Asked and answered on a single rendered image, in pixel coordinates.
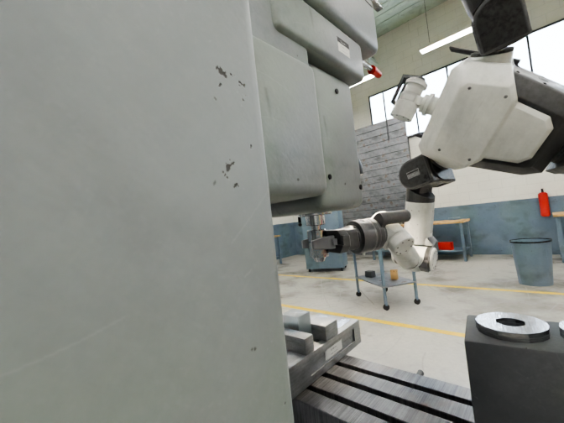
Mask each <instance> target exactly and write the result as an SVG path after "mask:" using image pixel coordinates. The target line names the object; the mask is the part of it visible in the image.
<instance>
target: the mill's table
mask: <svg viewBox="0 0 564 423"><path fill-rule="evenodd" d="M292 406H293V414H294V422H295V423H474V416H473V403H472V397H471V390H470V389H469V388H466V387H462V386H459V385H456V384H450V383H448V382H444V381H441V380H438V379H432V378H429V377H426V376H422V375H419V374H416V373H410V372H407V371H404V370H400V369H397V368H391V367H389V366H385V365H382V364H379V363H373V362H369V361H367V360H363V359H360V358H355V357H351V356H348V355H346V356H344V357H343V358H342V359H341V360H339V361H338V362H337V363H336V364H334V365H333V366H332V367H331V368H329V369H328V370H327V371H326V372H325V373H324V374H323V375H322V376H321V377H320V378H318V379H317V380H316V381H315V382H313V383H312V384H311V385H310V386H308V387H307V388H306V389H305V390H303V391H302V392H301V393H300V394H298V395H297V396H296V397H295V398H294V399H293V400H292Z"/></svg>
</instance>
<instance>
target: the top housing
mask: <svg viewBox="0 0 564 423"><path fill-rule="evenodd" d="M303 1H304V2H305V3H307V4H308V5H309V6H311V7H312V8H313V9H315V10H316V11H317V12H318V13H319V14H320V15H321V16H323V17H324V18H325V19H327V20H328V21H329V22H330V23H332V24H333V25H334V26H336V27H337V28H338V29H340V30H341V31H342V32H343V33H344V34H345V35H347V36H348V37H349V38H350V39H352V40H353V41H354V42H356V43H357V44H358V45H359V46H360V48H361V54H362V60H366V59H368V58H370V57H372V56H374V55H375V54H376V53H377V50H378V41H377V35H376V27H375V20H374V13H373V4H372V2H371V1H370V0H303Z"/></svg>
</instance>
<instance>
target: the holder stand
mask: <svg viewBox="0 0 564 423"><path fill-rule="evenodd" d="M464 345H465V351H466V358H467V370H468V377H469V383H470V390H471V397H472V403H473V416H474V423H564V321H561V322H554V321H543V320H540V319H538V318H535V317H533V316H527V315H522V314H516V313H509V312H490V313H484V314H482V315H479V316H475V315H467V324H466V331H465V339H464Z"/></svg>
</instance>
